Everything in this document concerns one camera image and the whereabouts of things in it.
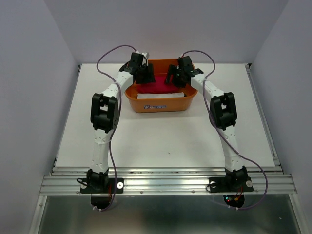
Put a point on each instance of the red t-shirt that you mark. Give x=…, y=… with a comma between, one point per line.
x=157, y=87

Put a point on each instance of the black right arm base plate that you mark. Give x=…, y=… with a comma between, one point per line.
x=224, y=185

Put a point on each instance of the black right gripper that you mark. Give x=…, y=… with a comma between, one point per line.
x=172, y=69

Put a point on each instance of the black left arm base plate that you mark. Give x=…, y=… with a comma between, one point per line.
x=109, y=188

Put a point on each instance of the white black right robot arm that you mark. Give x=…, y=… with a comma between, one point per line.
x=223, y=115

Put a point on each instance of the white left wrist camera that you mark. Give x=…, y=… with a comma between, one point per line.
x=145, y=57

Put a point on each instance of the aluminium rail frame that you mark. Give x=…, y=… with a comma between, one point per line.
x=166, y=160

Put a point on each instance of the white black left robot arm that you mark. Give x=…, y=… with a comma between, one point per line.
x=105, y=115

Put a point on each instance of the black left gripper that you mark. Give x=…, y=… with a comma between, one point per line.
x=149, y=77

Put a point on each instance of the orange plastic basket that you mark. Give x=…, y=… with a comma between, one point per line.
x=170, y=102

